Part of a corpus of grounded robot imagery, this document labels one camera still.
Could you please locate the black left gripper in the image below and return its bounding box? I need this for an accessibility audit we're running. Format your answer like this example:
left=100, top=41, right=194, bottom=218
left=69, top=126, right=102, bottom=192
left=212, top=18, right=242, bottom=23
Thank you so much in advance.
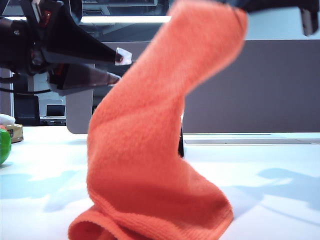
left=0, top=0, right=133, bottom=97

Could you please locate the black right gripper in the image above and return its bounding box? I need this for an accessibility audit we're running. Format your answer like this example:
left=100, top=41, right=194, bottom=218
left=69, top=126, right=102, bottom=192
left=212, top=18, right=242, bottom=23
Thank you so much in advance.
left=222, top=0, right=320, bottom=38

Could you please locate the orange microfiber cloth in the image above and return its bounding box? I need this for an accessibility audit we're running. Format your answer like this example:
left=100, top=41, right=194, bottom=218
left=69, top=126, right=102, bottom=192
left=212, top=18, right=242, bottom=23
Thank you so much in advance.
left=67, top=0, right=249, bottom=240

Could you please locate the open laptop computer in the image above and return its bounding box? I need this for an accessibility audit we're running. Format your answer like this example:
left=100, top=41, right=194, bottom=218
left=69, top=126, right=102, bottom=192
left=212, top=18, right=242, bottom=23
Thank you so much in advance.
left=46, top=104, right=67, bottom=118

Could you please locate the background office desk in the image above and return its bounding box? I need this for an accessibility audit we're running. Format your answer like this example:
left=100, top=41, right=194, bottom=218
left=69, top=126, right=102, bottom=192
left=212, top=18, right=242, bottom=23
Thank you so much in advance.
left=39, top=116, right=67, bottom=126

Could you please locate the long ceiling light strip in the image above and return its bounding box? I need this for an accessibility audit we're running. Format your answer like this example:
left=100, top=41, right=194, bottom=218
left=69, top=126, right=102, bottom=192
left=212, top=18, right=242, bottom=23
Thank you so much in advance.
left=0, top=15, right=173, bottom=25

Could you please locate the black office chair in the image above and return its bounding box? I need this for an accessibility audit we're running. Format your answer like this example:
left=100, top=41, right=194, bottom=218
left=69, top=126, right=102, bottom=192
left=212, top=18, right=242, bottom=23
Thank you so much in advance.
left=14, top=94, right=41, bottom=127

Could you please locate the narrow grey partition panel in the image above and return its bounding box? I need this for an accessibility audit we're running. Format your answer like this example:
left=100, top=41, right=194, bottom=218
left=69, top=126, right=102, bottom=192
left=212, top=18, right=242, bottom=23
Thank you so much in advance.
left=0, top=67, right=15, bottom=118

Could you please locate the large grey desk partition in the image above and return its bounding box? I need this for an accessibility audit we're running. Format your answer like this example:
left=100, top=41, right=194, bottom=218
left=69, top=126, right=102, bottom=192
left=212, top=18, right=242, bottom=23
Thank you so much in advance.
left=65, top=39, right=320, bottom=135

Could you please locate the white tissue sheet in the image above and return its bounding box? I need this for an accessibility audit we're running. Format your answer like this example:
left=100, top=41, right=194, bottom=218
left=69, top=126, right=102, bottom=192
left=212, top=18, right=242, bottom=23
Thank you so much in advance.
left=0, top=113, right=17, bottom=126

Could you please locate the tan tissue box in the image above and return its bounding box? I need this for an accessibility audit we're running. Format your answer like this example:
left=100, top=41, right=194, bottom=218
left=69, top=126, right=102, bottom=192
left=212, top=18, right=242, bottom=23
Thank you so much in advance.
left=4, top=124, right=25, bottom=144

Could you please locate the green round toy fruit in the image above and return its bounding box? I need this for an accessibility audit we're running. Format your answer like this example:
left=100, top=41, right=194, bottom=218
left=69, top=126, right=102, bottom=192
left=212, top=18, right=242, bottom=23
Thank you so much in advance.
left=0, top=129, right=13, bottom=166

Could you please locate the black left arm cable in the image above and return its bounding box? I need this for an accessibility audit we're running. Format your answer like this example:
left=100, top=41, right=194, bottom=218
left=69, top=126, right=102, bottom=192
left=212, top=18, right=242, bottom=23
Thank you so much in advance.
left=0, top=76, right=52, bottom=95

